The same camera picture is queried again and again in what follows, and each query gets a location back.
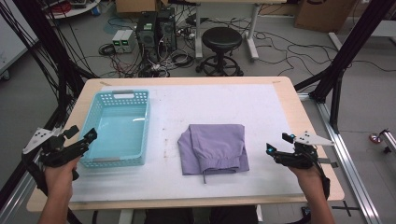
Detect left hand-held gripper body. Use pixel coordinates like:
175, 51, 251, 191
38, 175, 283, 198
21, 126, 90, 169

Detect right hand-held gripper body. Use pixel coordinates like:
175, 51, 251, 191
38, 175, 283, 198
275, 130, 336, 171

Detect light blue plastic basket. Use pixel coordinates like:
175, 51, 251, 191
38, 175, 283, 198
78, 89, 151, 169

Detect purple shorts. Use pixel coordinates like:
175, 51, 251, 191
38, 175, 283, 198
177, 123, 250, 185

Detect person's right hand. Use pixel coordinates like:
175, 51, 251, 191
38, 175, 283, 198
288, 164, 325, 198

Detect person's left hand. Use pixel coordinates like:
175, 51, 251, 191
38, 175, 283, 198
43, 156, 82, 194

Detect black tape piece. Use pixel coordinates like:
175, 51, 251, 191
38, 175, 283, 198
317, 158, 339, 169

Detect black tape cross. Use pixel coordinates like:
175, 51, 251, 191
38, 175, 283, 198
331, 200, 361, 217

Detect metal stand foot with caster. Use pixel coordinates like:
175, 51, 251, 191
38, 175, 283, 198
369, 128, 396, 154

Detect white foam mat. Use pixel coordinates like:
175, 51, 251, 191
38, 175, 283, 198
69, 83, 304, 203

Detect white power supply unit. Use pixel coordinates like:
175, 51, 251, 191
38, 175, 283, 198
111, 29, 127, 54
120, 29, 136, 53

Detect white board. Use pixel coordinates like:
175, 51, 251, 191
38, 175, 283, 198
0, 13, 40, 80

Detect person's dark trousers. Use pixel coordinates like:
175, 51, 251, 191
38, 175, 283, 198
144, 205, 260, 224

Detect black round stool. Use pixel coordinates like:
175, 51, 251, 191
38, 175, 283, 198
195, 26, 245, 77

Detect round white table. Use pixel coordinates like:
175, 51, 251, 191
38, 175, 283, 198
43, 0, 102, 20

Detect black computer tower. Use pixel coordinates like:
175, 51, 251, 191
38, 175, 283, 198
157, 7, 177, 52
135, 10, 159, 50

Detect large cardboard box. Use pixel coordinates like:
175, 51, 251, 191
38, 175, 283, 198
293, 0, 358, 34

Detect small cardboard box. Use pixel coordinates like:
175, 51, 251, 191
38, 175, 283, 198
115, 0, 169, 15

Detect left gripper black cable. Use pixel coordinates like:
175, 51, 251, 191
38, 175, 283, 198
21, 152, 83, 224

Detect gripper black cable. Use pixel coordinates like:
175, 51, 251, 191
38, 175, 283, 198
21, 152, 83, 224
286, 157, 331, 224

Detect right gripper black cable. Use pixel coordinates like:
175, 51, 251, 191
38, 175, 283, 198
286, 157, 331, 224

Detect aluminium floor rail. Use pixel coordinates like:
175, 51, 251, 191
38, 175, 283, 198
297, 91, 382, 224
0, 124, 64, 224

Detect black metal frame post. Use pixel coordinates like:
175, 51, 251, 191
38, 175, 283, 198
12, 0, 97, 125
293, 0, 396, 134

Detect tangle of floor cables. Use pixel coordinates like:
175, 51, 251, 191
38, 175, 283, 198
97, 40, 195, 78

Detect white desk frame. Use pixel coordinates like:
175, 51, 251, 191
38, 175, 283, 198
186, 0, 288, 62

